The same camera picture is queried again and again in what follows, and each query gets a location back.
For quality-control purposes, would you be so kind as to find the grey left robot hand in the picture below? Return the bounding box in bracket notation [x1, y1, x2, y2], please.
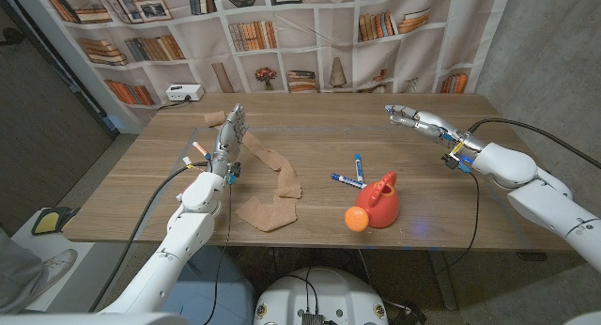
[209, 102, 249, 176]

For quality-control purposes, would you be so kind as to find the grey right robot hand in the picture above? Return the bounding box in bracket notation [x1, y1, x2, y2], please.
[384, 103, 487, 164]

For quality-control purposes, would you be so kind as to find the red watering can orange spout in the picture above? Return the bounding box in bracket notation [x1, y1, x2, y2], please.
[344, 170, 402, 233]

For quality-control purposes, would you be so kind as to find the tan adhesive wrap strip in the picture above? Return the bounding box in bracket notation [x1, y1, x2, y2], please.
[203, 110, 303, 233]

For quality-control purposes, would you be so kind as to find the white pen dark blue cap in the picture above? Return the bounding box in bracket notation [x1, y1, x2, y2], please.
[330, 172, 368, 191]

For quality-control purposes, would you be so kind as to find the white power strip box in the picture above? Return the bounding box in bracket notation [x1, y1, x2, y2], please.
[164, 84, 206, 102]

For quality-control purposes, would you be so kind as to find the printed bookshelf backdrop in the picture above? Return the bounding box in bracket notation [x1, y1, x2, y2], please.
[39, 0, 514, 129]

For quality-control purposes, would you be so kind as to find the blue grey base cover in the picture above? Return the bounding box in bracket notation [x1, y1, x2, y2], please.
[162, 247, 257, 325]

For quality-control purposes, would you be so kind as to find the grey table leg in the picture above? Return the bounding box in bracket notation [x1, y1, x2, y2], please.
[426, 250, 459, 312]

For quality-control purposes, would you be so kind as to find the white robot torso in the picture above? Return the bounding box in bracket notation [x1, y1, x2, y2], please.
[253, 267, 390, 325]

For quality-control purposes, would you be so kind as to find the dark perforated panel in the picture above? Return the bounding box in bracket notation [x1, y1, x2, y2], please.
[0, 0, 118, 225]

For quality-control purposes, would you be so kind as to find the white floor board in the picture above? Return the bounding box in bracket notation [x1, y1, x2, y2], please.
[8, 209, 98, 313]

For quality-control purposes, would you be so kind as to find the yellow black foot pedal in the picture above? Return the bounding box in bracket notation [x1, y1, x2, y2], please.
[30, 207, 81, 237]

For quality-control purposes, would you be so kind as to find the person in grey trousers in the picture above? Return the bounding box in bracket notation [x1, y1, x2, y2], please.
[0, 228, 79, 315]

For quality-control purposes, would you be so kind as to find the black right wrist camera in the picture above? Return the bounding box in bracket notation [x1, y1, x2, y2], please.
[440, 153, 473, 175]

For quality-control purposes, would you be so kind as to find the right arm thick black cable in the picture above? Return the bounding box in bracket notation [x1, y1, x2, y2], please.
[467, 117, 601, 171]

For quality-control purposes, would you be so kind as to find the arm thick black cable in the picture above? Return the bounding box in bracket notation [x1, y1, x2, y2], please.
[467, 117, 601, 171]
[87, 161, 210, 313]

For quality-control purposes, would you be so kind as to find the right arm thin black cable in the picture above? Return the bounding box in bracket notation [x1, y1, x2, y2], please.
[436, 170, 481, 270]

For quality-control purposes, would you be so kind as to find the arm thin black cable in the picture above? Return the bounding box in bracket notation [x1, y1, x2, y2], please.
[202, 181, 234, 325]
[436, 170, 481, 270]

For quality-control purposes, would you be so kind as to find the left arm thick black cable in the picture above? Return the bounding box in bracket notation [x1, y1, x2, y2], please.
[87, 161, 210, 313]

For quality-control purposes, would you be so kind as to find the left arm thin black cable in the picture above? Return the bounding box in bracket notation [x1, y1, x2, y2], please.
[202, 181, 234, 325]

